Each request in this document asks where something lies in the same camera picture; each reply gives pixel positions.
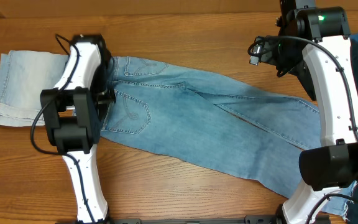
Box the folded light blue jeans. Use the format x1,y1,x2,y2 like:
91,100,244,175
0,50,68,127

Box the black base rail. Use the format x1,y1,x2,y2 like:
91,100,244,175
54,214,331,224

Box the medium blue denim jeans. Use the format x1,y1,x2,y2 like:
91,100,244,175
99,55,358,217

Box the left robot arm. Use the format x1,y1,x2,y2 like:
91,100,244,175
37,34,115,223

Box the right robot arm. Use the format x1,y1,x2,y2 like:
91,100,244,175
244,0,358,223

